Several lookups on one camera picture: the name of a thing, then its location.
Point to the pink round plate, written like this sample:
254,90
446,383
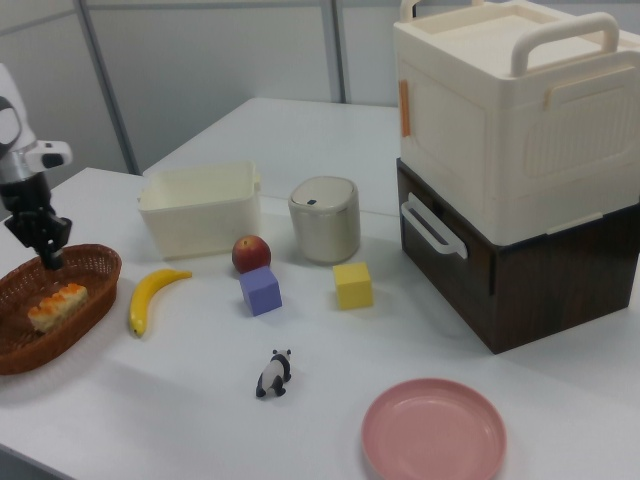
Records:
434,432

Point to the yellow banana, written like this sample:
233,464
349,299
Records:
147,295

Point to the bread loaf with orange glaze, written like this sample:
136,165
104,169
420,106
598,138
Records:
57,307

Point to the yellow foam cube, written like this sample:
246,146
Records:
354,287

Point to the purple foam cube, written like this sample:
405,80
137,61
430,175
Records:
261,295

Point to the cream plastic storage box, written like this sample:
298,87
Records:
450,100

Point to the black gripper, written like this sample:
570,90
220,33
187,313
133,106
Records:
27,205

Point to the small beige lidded bin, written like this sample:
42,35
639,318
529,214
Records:
325,225

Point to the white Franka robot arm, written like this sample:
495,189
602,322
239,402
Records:
15,130

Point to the brown wicker basket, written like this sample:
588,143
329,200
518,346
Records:
95,280

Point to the cream plastic tub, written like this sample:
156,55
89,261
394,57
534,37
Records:
200,225

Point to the dark wood drawer cabinet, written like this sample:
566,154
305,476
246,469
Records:
550,295

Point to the red apple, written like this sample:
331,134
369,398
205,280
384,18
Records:
251,255

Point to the small panda figurine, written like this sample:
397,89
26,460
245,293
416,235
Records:
274,374

